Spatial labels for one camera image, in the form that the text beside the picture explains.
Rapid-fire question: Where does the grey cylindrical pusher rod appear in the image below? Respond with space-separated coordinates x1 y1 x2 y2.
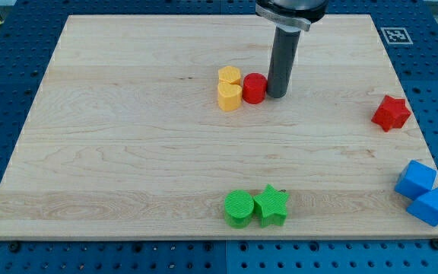
267 27 301 98

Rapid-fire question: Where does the red star block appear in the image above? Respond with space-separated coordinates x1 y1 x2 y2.
371 95 411 132

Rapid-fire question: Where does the green star block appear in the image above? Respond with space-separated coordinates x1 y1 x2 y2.
253 184 289 228

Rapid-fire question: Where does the red cylinder block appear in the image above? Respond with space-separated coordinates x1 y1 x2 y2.
243 73 268 104

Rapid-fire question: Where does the yellow hexagon block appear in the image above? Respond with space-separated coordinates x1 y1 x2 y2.
217 65 242 85

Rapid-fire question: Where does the yellow heart block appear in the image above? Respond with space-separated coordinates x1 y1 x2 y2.
217 82 243 112

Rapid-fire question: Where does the fiducial marker tag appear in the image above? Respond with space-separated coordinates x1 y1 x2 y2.
381 27 413 45

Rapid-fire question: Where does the wooden board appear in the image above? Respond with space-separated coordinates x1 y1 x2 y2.
0 14 438 241

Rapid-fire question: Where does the green cylinder block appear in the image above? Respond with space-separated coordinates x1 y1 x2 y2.
224 190 254 228

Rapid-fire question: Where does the blue cube block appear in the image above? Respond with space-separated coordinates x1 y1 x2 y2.
395 160 436 200

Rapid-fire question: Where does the blue triangle block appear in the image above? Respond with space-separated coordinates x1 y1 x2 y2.
406 187 438 227

